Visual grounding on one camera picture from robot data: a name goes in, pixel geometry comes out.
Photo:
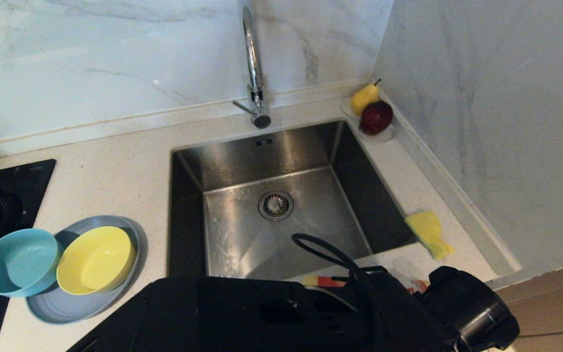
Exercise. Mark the white orange dish soap bottle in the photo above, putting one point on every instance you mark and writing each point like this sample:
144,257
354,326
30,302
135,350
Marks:
325,281

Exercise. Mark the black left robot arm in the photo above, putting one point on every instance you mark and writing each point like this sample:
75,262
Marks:
213,318

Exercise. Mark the stainless steel sink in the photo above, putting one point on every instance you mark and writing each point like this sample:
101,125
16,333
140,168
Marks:
281,161

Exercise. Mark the round metal sink drain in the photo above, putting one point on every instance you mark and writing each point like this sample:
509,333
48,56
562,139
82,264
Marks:
275,205

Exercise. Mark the yellow sponge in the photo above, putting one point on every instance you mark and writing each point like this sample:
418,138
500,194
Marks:
430,232

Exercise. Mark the chrome faucet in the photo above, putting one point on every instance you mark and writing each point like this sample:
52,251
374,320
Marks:
253,73

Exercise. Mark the small white dish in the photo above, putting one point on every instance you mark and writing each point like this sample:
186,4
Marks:
384,138

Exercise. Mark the dark red apple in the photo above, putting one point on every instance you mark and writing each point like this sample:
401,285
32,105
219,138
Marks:
377,117

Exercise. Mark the yellow pear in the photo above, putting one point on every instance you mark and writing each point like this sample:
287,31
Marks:
362,98

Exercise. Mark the yellow plastic bowl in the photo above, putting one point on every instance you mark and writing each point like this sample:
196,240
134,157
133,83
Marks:
96,261

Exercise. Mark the blue-grey plate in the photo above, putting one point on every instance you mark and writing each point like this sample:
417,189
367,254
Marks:
66,310

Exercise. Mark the black induction cooktop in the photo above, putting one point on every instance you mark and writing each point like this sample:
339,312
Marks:
22,181

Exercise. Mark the teal plastic bowl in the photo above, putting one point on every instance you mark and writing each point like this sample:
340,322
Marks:
17,264

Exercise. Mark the wooden cabinet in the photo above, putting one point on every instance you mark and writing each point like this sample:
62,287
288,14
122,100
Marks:
555,313

